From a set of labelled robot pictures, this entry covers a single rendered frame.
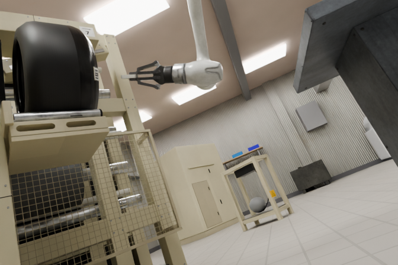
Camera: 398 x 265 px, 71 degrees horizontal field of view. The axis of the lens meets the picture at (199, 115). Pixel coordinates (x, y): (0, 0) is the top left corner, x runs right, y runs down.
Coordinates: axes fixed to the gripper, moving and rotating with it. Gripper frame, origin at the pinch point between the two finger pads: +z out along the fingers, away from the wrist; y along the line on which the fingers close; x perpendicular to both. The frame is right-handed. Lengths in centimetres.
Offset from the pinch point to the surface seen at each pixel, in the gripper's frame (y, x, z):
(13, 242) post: 57, -39, 28
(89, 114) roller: 16.1, -5.2, 17.2
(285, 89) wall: -13, 832, -196
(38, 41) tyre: -14.7, -14.9, 32.0
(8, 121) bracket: 16.7, -30.8, 34.0
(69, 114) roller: 15.6, -11.3, 22.9
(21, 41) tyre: -15.5, -13.6, 41.0
